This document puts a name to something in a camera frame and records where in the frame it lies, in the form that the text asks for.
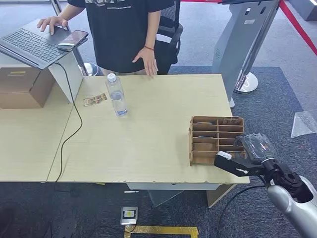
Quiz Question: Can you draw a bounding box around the wooden desk leg panel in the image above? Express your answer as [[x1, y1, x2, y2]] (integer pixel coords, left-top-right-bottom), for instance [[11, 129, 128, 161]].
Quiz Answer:
[[206, 183, 238, 209]]

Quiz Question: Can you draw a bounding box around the clear plastic sheet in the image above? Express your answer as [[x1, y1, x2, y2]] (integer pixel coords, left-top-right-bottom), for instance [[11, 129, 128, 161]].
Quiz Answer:
[[290, 111, 317, 139]]

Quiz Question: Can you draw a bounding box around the brown cardboard box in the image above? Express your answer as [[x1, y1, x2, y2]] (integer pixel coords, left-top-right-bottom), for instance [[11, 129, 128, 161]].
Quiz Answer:
[[0, 67, 56, 110]]

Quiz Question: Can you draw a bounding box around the black laptop cable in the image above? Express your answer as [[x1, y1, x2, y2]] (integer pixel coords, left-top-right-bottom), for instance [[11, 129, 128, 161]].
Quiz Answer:
[[54, 61, 83, 183]]

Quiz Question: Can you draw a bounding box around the black smartphone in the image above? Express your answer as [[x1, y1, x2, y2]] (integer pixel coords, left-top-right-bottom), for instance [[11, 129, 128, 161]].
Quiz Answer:
[[56, 30, 89, 52]]

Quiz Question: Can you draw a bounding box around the grey block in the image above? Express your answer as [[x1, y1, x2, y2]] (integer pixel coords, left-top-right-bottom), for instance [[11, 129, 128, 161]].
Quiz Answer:
[[288, 0, 317, 22]]

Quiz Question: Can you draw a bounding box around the person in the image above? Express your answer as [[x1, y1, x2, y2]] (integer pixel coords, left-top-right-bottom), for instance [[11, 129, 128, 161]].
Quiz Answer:
[[37, 0, 175, 78]]

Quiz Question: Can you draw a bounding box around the silver floor socket box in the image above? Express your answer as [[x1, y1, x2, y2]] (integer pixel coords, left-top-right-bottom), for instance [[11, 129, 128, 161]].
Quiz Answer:
[[120, 206, 138, 226]]

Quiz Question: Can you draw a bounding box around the grey kiosk stand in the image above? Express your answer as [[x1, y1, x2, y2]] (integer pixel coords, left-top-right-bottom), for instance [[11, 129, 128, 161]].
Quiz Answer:
[[211, 0, 281, 110]]

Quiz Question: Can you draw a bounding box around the silver round stand base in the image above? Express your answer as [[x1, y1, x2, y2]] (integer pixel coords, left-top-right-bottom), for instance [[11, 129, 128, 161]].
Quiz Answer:
[[83, 62, 100, 77]]

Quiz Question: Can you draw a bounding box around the white laptop stand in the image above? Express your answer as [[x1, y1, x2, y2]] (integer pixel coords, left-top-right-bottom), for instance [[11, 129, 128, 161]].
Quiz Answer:
[[48, 51, 84, 105]]

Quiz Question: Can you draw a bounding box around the person's right hand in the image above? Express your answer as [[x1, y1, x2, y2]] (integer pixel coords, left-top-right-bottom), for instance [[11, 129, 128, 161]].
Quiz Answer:
[[37, 16, 69, 36]]

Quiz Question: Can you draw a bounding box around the dark stand pole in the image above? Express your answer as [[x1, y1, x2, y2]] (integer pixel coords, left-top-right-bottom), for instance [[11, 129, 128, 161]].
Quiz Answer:
[[49, 0, 88, 77]]

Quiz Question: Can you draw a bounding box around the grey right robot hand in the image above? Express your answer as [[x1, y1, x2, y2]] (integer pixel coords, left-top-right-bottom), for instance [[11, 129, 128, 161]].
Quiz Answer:
[[234, 132, 277, 165]]

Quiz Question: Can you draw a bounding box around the clear water bottle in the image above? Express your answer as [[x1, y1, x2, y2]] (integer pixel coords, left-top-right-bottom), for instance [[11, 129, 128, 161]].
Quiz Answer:
[[105, 73, 128, 117]]

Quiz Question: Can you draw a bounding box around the black office chair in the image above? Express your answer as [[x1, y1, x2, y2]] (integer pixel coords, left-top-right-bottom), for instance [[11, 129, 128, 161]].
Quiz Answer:
[[155, 0, 184, 76]]

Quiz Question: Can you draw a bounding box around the person's left hand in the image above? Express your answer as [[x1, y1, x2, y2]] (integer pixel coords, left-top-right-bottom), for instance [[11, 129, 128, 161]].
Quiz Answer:
[[131, 47, 159, 78]]

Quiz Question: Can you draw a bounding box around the white round base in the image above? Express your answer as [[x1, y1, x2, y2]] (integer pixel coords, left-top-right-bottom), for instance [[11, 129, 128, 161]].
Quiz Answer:
[[234, 71, 259, 95]]

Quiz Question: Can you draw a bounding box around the grey laptop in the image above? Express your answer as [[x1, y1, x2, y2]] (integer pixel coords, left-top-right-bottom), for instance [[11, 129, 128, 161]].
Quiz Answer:
[[0, 18, 88, 70]]

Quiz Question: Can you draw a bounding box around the red barrier strip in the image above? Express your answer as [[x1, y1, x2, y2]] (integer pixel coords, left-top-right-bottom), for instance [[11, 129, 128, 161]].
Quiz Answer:
[[180, 0, 317, 57]]

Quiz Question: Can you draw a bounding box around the yellow floor tape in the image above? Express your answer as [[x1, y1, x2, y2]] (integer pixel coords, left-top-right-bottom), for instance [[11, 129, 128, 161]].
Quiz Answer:
[[123, 225, 199, 238]]

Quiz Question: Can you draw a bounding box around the wooden card organizer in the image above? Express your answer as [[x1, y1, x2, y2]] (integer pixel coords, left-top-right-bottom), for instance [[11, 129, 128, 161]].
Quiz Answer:
[[189, 115, 246, 167]]

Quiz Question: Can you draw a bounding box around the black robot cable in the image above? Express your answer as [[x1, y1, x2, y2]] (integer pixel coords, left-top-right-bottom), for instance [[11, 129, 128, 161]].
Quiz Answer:
[[216, 184, 267, 238]]

